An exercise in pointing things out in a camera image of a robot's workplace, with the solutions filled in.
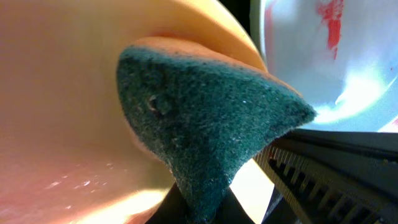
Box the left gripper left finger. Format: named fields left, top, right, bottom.
left=146, top=184, right=254, bottom=224

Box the black round tray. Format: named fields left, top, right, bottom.
left=219, top=0, right=251, bottom=35

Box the green yellow sponge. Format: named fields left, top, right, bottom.
left=116, top=37, right=316, bottom=223

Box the mint plate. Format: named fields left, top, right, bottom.
left=250, top=0, right=397, bottom=133

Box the yellow plate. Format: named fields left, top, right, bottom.
left=1, top=1, right=266, bottom=223

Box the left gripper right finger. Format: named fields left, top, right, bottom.
left=254, top=129, right=397, bottom=224

